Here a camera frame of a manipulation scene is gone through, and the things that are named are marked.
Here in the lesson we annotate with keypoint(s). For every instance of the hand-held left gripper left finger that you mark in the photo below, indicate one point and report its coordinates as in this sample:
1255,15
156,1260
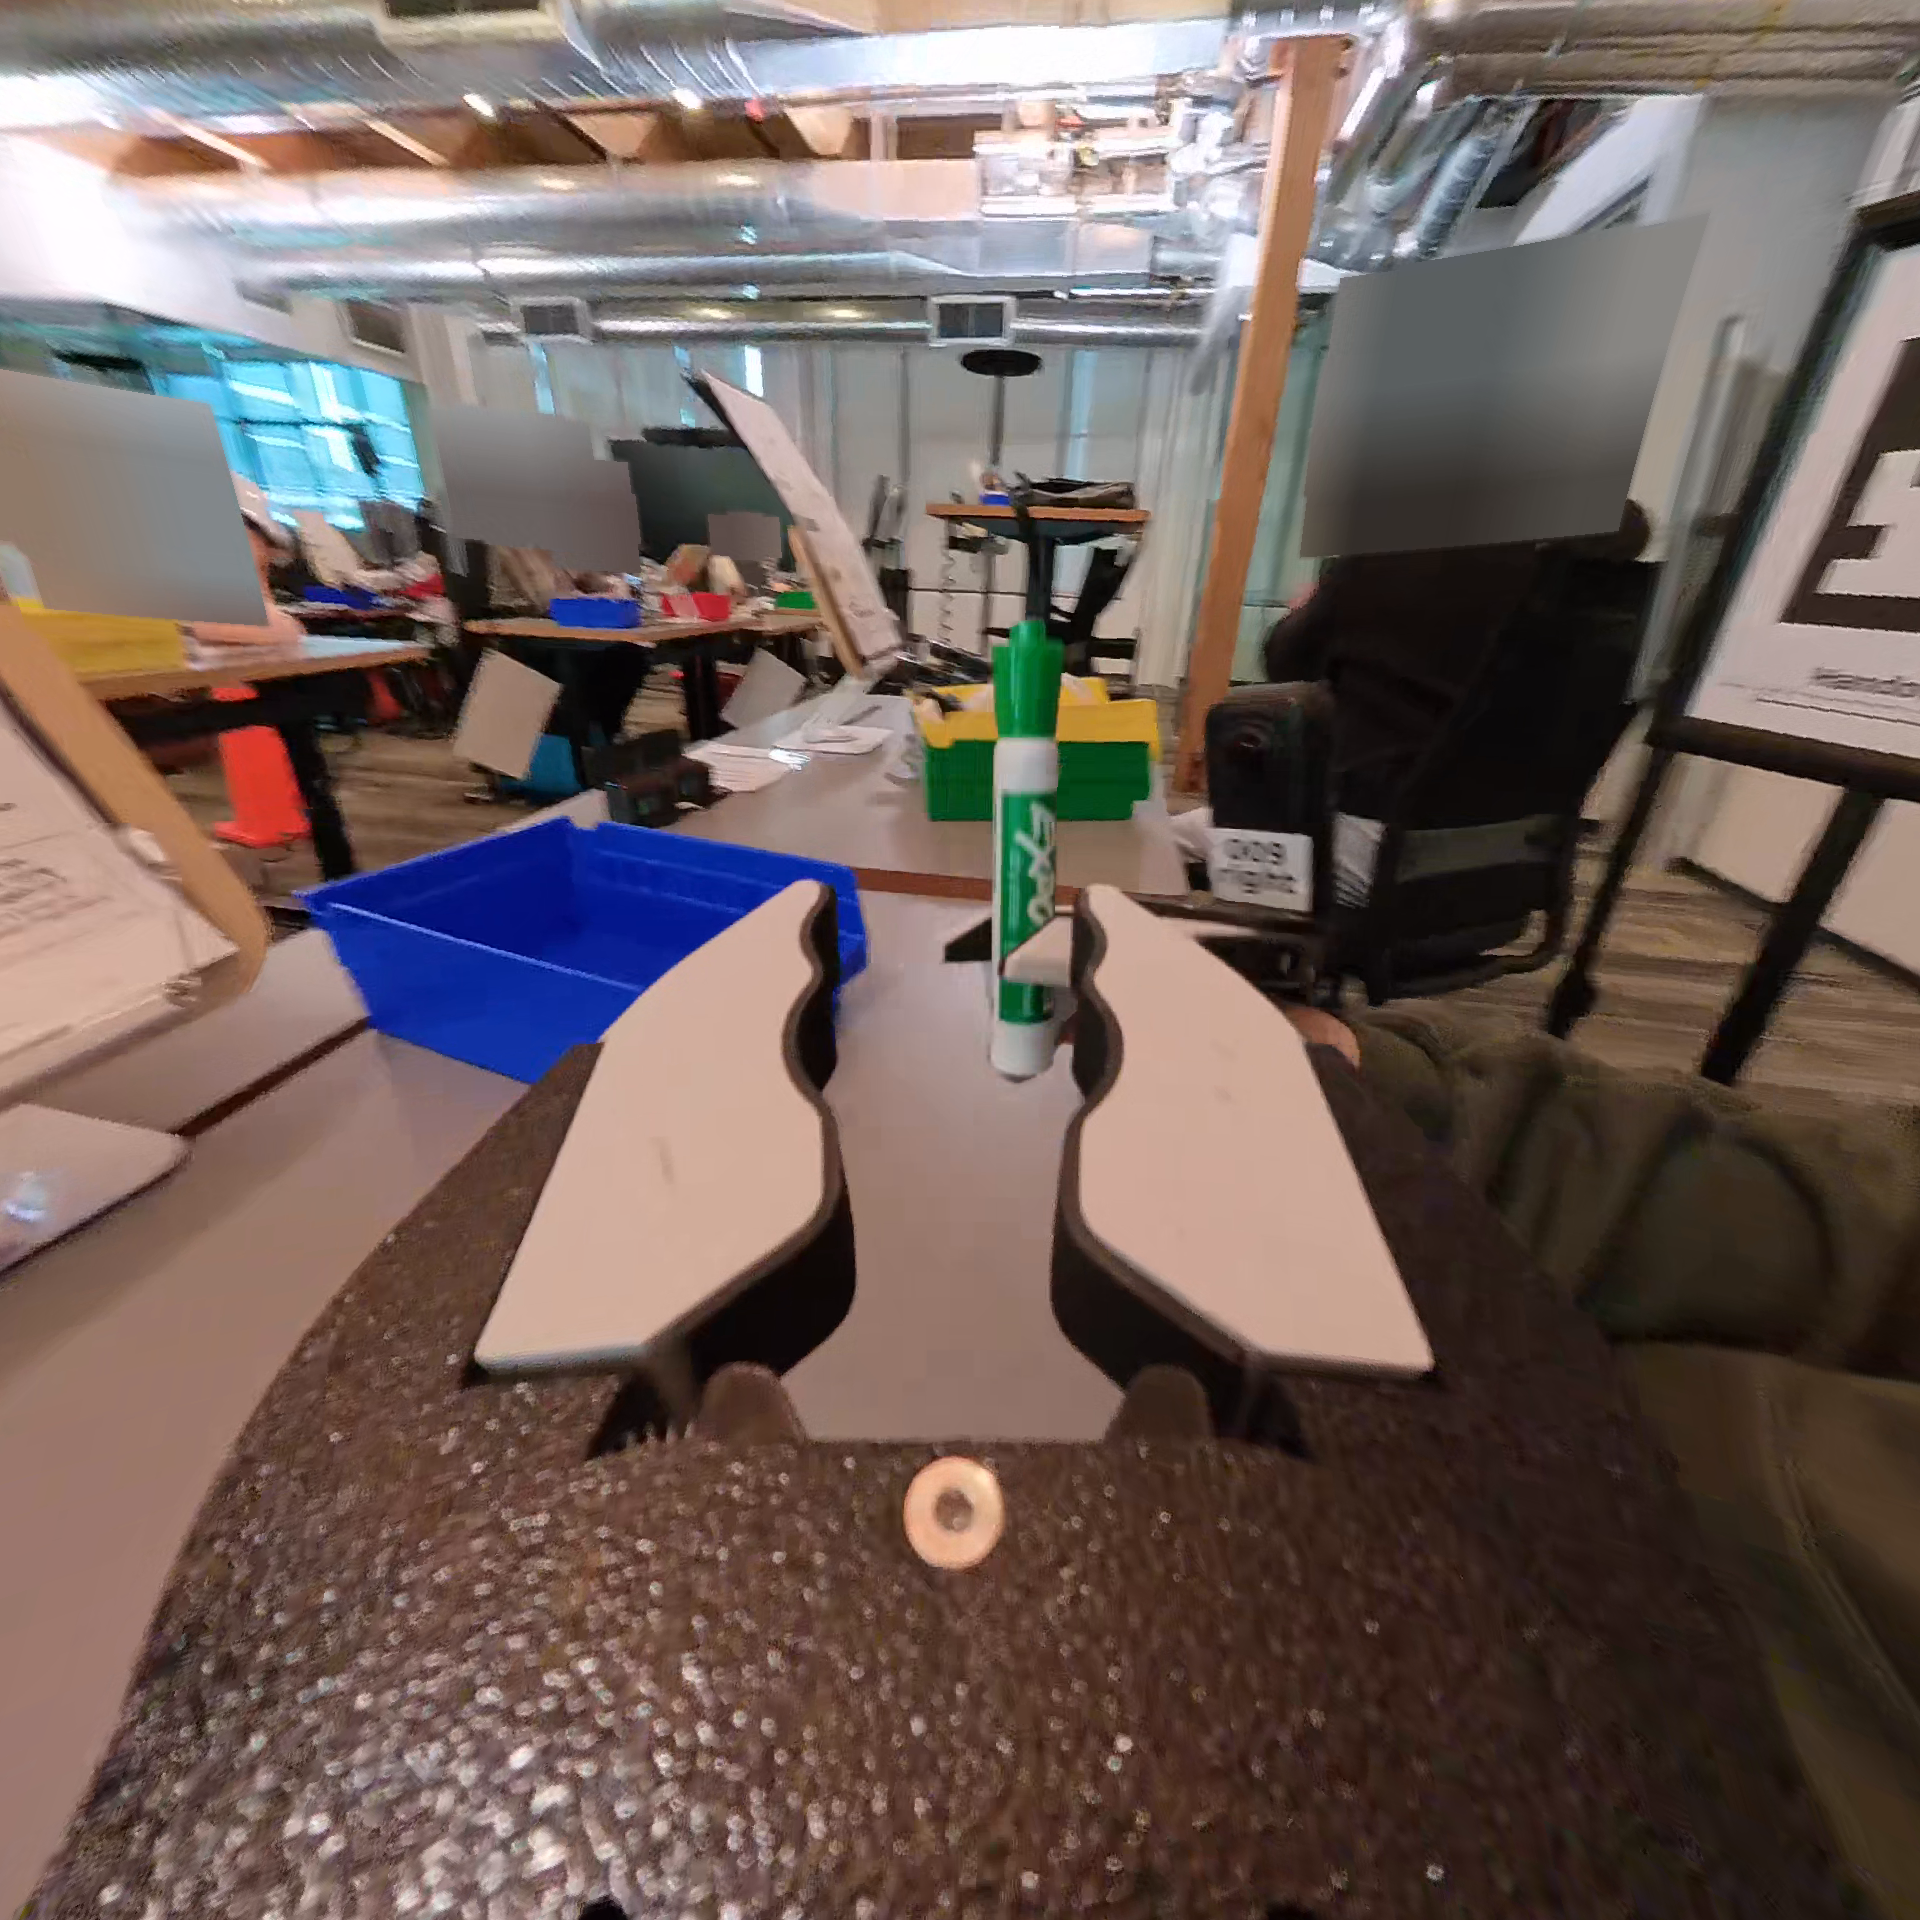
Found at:
674,1142

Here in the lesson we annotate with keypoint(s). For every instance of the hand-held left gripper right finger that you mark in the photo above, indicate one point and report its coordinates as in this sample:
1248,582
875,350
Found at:
1230,1172

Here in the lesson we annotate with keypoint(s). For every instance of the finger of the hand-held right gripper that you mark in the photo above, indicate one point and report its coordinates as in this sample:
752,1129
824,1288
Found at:
1046,960
967,948

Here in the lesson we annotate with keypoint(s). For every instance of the green dry-erase marker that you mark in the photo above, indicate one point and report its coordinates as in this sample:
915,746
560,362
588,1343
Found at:
1025,781

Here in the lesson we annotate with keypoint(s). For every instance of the blue plastic bin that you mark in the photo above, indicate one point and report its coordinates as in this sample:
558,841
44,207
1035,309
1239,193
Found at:
494,930

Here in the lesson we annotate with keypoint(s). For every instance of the person's right forearm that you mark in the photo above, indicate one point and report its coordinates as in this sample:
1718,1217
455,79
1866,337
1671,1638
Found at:
1651,1200

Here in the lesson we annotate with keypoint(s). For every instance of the yellow plastic bin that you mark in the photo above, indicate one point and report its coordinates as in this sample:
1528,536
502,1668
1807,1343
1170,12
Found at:
1118,720
105,644

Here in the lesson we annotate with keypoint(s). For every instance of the green plastic bin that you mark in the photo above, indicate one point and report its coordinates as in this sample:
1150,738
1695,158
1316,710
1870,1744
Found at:
1110,788

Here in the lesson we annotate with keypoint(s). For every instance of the black office chair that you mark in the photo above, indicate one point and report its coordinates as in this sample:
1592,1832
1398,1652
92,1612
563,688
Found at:
1476,901

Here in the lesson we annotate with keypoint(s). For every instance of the loose white papers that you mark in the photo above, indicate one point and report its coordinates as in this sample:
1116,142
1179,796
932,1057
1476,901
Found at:
780,762

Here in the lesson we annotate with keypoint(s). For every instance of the standing desk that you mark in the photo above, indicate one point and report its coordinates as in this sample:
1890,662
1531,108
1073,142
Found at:
1035,514

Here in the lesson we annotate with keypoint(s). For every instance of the black box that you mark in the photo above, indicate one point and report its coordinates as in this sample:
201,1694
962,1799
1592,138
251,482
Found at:
646,781

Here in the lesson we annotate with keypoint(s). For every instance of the small red bin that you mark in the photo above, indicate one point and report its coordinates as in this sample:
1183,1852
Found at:
695,604

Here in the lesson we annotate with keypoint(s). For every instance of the tall tilted display stand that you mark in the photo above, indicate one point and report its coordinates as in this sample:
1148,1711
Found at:
809,510

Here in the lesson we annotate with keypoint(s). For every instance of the black pole lamp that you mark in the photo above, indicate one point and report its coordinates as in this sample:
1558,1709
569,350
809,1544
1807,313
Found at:
1002,364

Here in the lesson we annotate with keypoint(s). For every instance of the wooden-top desk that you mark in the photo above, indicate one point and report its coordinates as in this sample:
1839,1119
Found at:
600,630
299,656

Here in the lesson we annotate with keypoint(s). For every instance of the small blue bin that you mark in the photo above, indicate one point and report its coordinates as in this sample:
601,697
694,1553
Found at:
592,614

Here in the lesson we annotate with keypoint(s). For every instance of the black monitor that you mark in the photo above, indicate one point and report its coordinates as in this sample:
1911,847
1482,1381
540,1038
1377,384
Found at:
691,494

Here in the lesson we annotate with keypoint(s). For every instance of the orange traffic cone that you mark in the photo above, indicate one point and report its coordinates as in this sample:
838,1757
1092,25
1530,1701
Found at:
264,788

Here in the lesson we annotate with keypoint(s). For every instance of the poster on black easel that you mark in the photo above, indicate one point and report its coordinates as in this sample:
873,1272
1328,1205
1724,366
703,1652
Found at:
1799,646

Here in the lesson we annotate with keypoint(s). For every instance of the wooden post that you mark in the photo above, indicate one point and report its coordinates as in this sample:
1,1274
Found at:
1259,452

